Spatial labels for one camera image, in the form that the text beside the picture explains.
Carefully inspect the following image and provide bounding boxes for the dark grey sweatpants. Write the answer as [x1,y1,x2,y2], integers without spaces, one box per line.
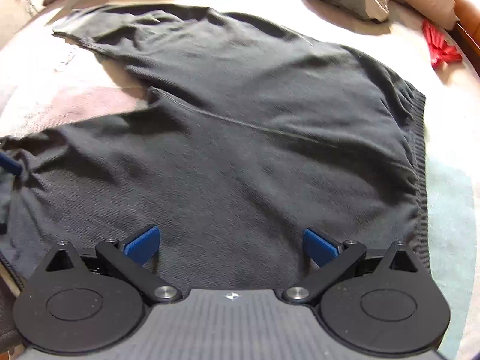
[1,4,430,290]

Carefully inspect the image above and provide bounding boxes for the orange wooden headboard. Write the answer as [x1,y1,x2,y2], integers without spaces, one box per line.
[450,0,479,73]

